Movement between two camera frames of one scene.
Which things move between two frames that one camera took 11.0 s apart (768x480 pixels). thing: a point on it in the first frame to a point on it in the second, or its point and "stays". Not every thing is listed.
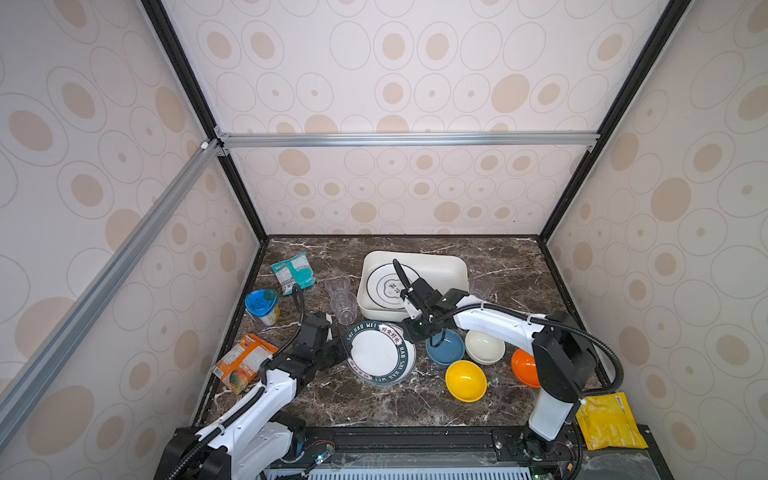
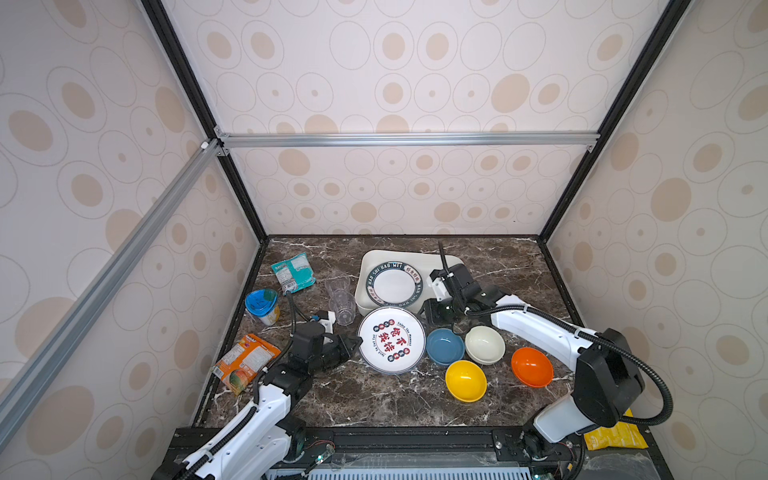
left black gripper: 343,354 stays
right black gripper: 409,335 to 430,311
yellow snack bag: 608,421 stays
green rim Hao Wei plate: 381,355 to 394,283
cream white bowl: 482,349 stays
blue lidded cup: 263,303 stays
